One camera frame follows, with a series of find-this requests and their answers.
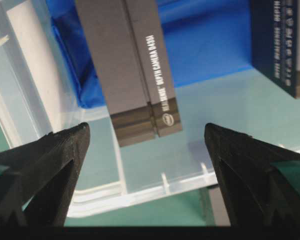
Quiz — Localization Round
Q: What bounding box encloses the clear plastic storage case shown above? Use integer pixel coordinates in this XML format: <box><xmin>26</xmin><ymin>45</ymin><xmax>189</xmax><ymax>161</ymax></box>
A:
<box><xmin>0</xmin><ymin>0</ymin><xmax>300</xmax><ymax>218</ymax></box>

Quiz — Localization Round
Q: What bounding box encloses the blue liner sheet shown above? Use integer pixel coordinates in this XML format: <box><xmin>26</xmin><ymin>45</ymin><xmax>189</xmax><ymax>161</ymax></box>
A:
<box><xmin>46</xmin><ymin>0</ymin><xmax>251</xmax><ymax>109</ymax></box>

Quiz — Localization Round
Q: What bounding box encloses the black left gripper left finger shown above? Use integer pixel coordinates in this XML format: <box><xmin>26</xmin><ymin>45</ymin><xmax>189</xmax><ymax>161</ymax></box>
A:
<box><xmin>0</xmin><ymin>122</ymin><xmax>90</xmax><ymax>227</ymax></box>

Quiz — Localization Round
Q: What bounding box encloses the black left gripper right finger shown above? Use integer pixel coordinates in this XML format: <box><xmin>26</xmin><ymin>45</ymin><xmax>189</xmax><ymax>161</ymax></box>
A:
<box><xmin>204</xmin><ymin>123</ymin><xmax>300</xmax><ymax>227</ymax></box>

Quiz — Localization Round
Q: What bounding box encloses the black realsense box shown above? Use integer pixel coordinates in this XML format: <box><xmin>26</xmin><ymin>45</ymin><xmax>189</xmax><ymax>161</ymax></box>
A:
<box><xmin>208</xmin><ymin>185</ymin><xmax>231</xmax><ymax>227</ymax></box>
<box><xmin>75</xmin><ymin>0</ymin><xmax>183</xmax><ymax>147</ymax></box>
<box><xmin>249</xmin><ymin>0</ymin><xmax>300</xmax><ymax>99</ymax></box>

